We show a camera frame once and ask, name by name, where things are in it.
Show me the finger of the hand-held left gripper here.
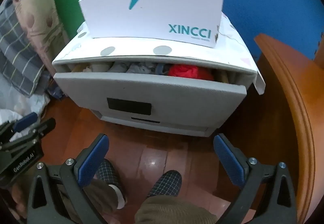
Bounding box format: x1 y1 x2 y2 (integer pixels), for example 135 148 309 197
0 118 56 151
0 112 38 138

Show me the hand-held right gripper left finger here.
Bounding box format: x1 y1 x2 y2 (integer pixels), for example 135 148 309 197
27 134 110 224

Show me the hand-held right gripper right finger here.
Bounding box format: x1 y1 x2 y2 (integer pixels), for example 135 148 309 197
213 134 298 224

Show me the red underwear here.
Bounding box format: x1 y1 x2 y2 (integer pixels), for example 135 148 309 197
167 63 214 80

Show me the white plastic bag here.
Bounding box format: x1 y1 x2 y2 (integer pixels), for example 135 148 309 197
0 92 51 126

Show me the person's left plaid slipper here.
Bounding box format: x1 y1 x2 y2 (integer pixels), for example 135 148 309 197
97 158 127 209

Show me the person's plaid slipper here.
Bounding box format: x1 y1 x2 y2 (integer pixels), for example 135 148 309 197
97 158 127 209
148 170 183 199

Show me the white bedside cabinet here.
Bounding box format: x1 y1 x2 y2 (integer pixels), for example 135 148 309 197
52 13 266 137

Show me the person's right plaid slipper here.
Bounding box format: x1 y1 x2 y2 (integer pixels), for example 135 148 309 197
148 170 183 199

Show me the beige cloth roll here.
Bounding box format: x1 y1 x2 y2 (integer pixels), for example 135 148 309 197
73 62 109 73

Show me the grey plaid blanket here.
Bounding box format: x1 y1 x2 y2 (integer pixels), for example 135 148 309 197
0 0 51 95

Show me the person's right leg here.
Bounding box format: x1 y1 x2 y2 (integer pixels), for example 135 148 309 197
134 195 218 224

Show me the wooden bed board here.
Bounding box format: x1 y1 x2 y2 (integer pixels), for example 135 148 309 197
254 33 324 224

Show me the beige floral pillow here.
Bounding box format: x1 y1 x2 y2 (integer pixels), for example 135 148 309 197
10 0 66 75

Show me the white cardboard box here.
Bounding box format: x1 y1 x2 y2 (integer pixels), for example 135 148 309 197
78 0 225 49

